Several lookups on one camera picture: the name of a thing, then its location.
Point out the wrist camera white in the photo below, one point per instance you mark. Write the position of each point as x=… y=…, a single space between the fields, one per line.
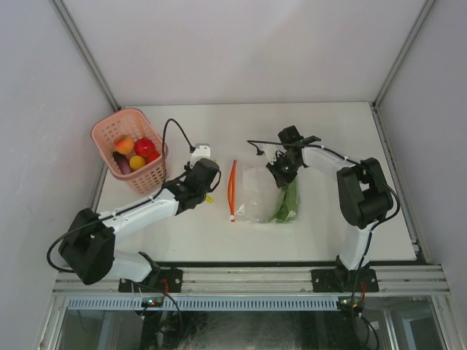
x=201 y=151
x=270 y=151

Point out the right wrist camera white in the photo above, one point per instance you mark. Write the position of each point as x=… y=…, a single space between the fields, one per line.
x=270 y=151

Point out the aluminium rail frame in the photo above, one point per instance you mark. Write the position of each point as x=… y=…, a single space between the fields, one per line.
x=392 y=280

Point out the slotted cable duct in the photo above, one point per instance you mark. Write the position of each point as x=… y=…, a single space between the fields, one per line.
x=201 y=303

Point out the red fake apple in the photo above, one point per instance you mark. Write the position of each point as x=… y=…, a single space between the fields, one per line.
x=144 y=147

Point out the pink plastic basket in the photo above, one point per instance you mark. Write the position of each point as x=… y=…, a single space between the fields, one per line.
x=131 y=122

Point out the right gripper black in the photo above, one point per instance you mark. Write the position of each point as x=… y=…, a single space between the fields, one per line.
x=282 y=179

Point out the red orange fake pepper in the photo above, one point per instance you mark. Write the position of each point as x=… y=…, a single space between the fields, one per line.
x=152 y=157

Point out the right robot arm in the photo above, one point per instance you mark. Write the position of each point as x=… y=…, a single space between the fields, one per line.
x=364 y=196

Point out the orange fake fruit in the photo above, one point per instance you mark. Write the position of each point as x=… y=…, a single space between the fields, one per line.
x=136 y=162

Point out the purple fake eggplant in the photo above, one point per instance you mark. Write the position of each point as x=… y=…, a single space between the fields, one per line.
x=122 y=163

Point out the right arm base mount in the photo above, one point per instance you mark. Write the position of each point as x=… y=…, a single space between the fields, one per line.
x=341 y=279

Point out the orange fake peach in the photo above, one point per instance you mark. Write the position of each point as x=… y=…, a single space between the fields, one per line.
x=124 y=144

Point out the green fake lettuce leaf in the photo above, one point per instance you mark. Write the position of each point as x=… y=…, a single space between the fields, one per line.
x=287 y=206

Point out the clear zip top bag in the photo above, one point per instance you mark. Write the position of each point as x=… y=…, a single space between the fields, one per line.
x=252 y=194

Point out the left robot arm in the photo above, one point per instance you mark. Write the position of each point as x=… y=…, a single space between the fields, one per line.
x=89 y=246

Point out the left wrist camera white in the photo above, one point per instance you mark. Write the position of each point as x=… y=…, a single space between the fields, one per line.
x=201 y=151

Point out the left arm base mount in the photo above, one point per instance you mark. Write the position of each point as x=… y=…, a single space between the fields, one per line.
x=166 y=280

